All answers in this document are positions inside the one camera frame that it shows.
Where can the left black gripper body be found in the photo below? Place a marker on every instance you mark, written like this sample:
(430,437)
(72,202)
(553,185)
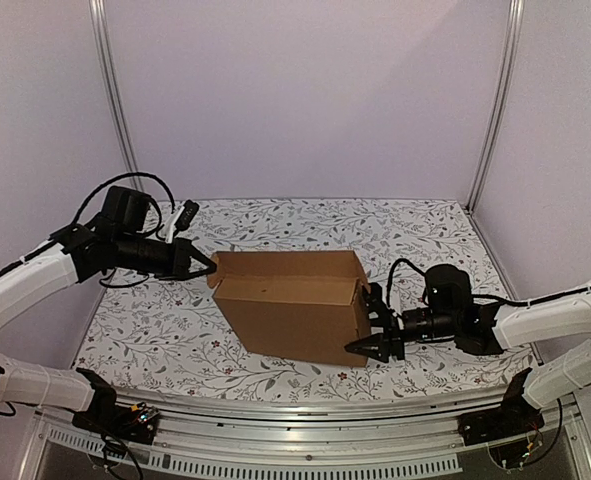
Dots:
(132,257)

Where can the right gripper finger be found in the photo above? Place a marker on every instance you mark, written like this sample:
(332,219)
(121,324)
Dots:
(374,301)
(375,346)

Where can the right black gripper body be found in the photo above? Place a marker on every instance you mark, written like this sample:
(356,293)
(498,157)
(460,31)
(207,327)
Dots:
(392,330)

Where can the brown cardboard box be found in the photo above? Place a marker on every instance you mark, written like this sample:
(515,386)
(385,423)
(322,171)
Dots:
(294,305)

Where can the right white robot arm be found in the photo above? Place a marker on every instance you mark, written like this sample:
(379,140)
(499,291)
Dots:
(486,325)

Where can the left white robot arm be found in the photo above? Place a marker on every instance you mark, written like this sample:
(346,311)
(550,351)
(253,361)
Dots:
(115,238)

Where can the floral patterned table mat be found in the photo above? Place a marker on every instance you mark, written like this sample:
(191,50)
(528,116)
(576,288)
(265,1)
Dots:
(171,338)

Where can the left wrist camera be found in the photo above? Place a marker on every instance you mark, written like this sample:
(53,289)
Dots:
(179,221)

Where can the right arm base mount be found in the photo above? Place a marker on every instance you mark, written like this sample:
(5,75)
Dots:
(512,417)

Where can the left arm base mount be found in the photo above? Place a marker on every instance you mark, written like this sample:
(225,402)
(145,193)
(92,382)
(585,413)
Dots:
(136,423)

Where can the aluminium front rail frame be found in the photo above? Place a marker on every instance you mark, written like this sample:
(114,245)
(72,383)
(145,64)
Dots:
(203,438)

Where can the left aluminium corner post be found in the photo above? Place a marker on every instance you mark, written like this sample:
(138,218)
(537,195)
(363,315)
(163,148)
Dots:
(108,71)

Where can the aluminium corner post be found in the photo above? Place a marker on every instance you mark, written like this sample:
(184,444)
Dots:
(498,107)
(108,71)

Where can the right aluminium corner post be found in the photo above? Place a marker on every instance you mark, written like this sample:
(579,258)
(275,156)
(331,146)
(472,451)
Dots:
(498,107)

